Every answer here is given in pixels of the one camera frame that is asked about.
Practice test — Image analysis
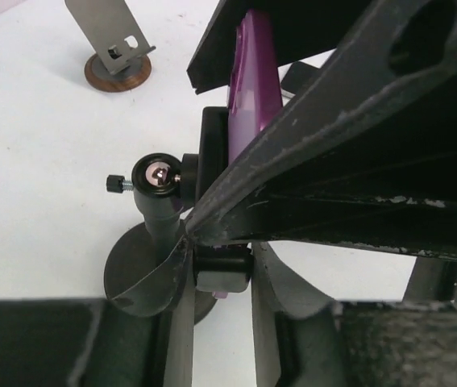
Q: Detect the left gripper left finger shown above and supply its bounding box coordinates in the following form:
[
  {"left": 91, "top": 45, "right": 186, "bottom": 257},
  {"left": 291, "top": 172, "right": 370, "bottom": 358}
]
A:
[{"left": 0, "top": 240, "right": 194, "bottom": 386}]

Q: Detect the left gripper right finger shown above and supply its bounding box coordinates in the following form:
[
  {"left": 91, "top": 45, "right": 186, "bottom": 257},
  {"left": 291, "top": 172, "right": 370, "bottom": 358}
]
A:
[{"left": 251, "top": 243, "right": 457, "bottom": 386}]

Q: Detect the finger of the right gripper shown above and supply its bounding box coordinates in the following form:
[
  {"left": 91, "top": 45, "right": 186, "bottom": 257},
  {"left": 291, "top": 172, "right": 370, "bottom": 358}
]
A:
[
  {"left": 186, "top": 1, "right": 457, "bottom": 260},
  {"left": 187, "top": 0, "right": 371, "bottom": 94}
]

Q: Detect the purple-edged phone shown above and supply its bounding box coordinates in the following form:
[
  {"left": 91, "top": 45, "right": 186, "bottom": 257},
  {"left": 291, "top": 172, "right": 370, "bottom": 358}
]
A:
[{"left": 218, "top": 10, "right": 283, "bottom": 171}]

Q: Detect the black phone stand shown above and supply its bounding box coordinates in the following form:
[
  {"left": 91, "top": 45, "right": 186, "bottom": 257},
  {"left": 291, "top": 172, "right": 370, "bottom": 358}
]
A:
[{"left": 104, "top": 106, "right": 253, "bottom": 326}]

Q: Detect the brown-based phone stand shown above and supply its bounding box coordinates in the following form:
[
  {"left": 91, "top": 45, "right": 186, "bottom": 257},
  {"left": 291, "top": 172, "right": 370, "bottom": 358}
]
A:
[{"left": 65, "top": 0, "right": 156, "bottom": 93}]

